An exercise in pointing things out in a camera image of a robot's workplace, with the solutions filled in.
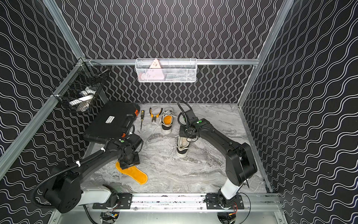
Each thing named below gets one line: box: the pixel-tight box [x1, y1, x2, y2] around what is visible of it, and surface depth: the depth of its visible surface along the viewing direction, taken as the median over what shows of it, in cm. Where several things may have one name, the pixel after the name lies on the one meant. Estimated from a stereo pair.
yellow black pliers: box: [149, 107, 164, 123], surface depth 112 cm
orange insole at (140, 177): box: [115, 161, 149, 185], surface depth 85 cm
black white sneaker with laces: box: [161, 106, 175, 134], surface depth 103 cm
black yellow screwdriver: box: [140, 109, 145, 131], surface depth 115 cm
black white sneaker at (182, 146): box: [176, 136, 194, 158], surface depth 90 cm
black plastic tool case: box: [82, 100, 141, 142], surface depth 102 cm
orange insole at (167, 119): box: [163, 114, 173, 125], surface depth 108 cm
